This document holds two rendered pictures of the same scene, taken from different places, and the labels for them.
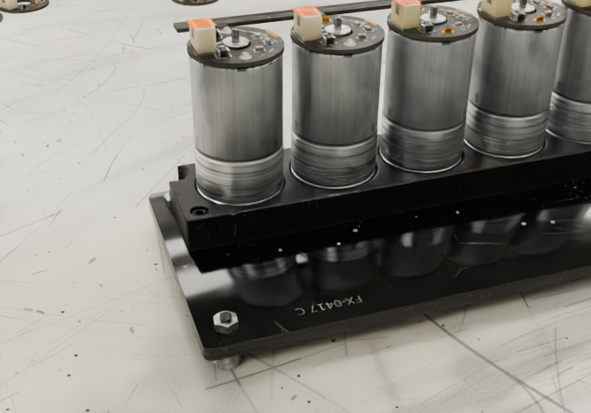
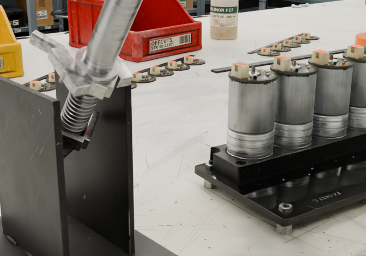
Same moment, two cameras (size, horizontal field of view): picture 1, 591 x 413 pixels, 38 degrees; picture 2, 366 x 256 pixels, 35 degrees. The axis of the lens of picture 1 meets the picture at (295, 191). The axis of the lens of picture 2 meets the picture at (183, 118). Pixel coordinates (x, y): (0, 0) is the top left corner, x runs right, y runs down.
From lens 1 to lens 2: 14 cm
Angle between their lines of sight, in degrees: 18
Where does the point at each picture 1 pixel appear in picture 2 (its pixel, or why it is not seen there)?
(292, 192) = (279, 151)
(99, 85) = not seen: hidden behind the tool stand
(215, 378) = (284, 238)
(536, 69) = not seen: outside the picture
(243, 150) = (262, 127)
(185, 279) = (247, 195)
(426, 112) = (335, 105)
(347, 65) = (306, 81)
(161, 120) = (156, 141)
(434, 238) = (351, 167)
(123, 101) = not seen: hidden behind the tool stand
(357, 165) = (308, 134)
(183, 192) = (225, 156)
